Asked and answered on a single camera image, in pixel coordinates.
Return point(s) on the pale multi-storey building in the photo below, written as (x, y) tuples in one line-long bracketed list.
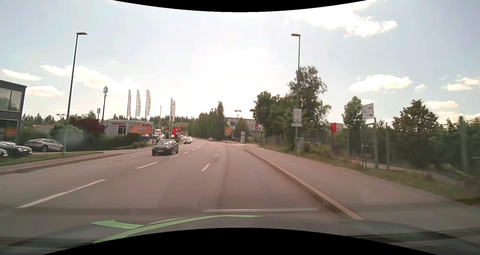
[(243, 125)]

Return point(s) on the row of dark conifers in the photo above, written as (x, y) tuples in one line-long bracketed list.
[(210, 125)]

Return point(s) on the group of trees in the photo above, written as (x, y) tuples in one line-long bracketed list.
[(273, 112)]

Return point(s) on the queue of cars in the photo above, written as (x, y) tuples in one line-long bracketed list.
[(186, 139)]

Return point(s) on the grey asphalt road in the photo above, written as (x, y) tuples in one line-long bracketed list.
[(225, 180)]

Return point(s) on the grey street cabinet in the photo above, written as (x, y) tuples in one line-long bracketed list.
[(300, 143)]

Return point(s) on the red totem sign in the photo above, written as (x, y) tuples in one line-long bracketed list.
[(175, 132)]

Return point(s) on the white flag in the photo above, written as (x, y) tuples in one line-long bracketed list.
[(172, 110), (147, 103), (138, 103), (129, 103)]

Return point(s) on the tall birch tree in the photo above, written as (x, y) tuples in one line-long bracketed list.
[(308, 97)]

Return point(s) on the black car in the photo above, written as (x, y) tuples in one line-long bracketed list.
[(165, 147)]

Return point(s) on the red and white building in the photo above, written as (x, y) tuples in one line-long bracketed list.
[(335, 127)]

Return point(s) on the car's own bonnet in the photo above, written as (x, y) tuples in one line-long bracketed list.
[(240, 228)]

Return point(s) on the grey car dealership building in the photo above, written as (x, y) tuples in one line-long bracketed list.
[(123, 127)]

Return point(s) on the green hedge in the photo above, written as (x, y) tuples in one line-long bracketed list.
[(108, 141)]

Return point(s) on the mast with antennas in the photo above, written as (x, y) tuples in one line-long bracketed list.
[(104, 101)]

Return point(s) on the grey paved pavement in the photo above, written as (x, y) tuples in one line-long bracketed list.
[(360, 191)]

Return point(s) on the dark red tree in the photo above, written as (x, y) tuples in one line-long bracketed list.
[(89, 126)]

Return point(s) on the row of trees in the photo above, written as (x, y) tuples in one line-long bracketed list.
[(416, 135)]

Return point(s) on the grass verge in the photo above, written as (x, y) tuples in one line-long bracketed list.
[(412, 178)]

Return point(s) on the road markings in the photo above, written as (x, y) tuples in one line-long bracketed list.
[(60, 194)]

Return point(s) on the silver parked car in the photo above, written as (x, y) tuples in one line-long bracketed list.
[(44, 145)]

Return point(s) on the grass strip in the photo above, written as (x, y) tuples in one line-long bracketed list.
[(45, 157)]

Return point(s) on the dark parked car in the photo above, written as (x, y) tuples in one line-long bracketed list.
[(15, 150)]

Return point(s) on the dark glass building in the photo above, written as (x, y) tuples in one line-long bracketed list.
[(10, 110)]

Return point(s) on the white road sign on post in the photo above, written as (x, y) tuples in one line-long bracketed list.
[(297, 117)]

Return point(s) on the tall grey lamp post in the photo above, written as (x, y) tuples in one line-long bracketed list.
[(69, 97), (298, 90)]

